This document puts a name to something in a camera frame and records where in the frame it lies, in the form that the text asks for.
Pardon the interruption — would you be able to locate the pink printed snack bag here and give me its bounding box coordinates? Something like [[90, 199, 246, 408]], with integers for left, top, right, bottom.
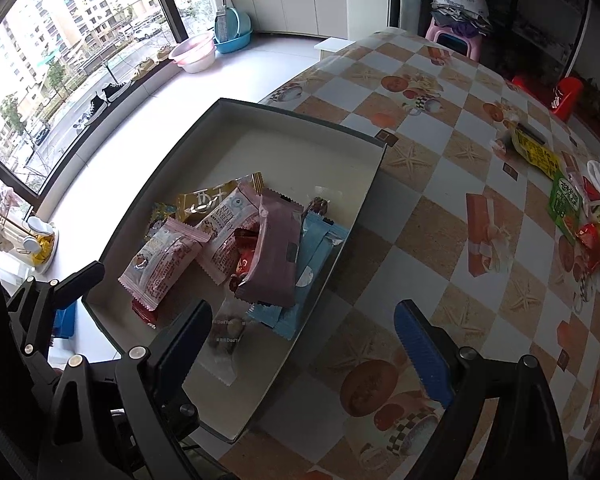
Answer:
[[118, 218, 211, 311]]

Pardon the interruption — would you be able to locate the gold blue snack packet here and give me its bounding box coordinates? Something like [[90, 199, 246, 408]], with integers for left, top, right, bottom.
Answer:
[[144, 203, 178, 240]]

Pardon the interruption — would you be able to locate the plain pink snack packet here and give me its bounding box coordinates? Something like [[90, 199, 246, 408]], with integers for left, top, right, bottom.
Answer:
[[236, 188, 303, 308]]

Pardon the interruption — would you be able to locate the light blue snack packet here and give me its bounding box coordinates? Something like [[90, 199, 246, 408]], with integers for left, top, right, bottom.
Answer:
[[247, 211, 349, 341]]

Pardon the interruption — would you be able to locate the clear candy wrapper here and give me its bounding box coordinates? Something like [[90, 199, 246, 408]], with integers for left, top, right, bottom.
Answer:
[[196, 296, 250, 386]]

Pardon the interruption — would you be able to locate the brown gold snack packet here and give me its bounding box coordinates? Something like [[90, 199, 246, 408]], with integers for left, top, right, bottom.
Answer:
[[175, 172, 264, 226]]

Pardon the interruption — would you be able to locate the red snack packet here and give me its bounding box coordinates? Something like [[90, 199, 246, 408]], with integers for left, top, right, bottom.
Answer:
[[576, 222, 600, 274]]

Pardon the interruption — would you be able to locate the small red candy packet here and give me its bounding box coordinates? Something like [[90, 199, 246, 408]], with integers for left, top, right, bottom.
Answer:
[[228, 229, 259, 292]]

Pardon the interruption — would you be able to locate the green snack packet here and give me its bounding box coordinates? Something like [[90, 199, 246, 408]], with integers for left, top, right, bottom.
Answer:
[[547, 170, 582, 246]]

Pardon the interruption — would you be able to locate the yellow snack packet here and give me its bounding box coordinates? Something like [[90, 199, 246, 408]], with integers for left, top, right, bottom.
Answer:
[[510, 125, 560, 180]]

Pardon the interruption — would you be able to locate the pink plastic basin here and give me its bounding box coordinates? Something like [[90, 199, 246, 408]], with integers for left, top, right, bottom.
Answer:
[[169, 32, 216, 74]]

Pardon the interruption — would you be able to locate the blue plastic basin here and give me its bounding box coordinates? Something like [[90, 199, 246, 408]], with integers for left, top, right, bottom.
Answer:
[[213, 6, 252, 54]]

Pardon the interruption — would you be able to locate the pink plastic stool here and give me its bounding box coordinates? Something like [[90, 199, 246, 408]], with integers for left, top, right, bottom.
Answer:
[[426, 18, 483, 62]]

